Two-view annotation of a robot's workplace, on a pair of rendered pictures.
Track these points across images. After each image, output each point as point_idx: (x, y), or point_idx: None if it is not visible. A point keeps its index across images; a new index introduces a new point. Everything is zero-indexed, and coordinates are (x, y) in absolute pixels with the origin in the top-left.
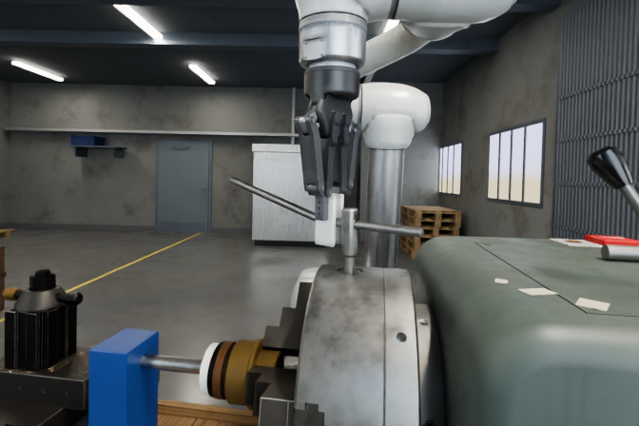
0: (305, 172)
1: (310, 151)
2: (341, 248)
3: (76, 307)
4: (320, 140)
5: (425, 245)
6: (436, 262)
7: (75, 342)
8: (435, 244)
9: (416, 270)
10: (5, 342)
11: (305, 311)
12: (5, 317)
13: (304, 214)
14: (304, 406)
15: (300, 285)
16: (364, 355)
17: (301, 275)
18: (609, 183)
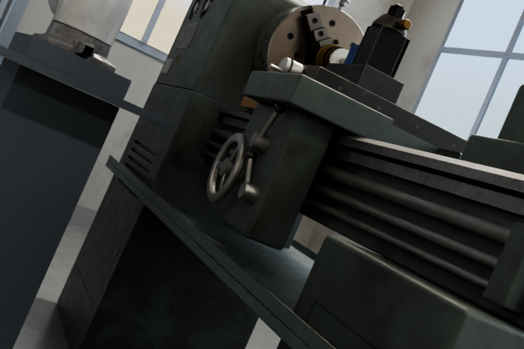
0: None
1: None
2: (345, 3)
3: (366, 31)
4: None
5: None
6: (298, 2)
7: (354, 58)
8: None
9: None
10: (400, 62)
11: (362, 33)
12: (408, 44)
13: None
14: None
15: (319, 14)
16: None
17: None
18: None
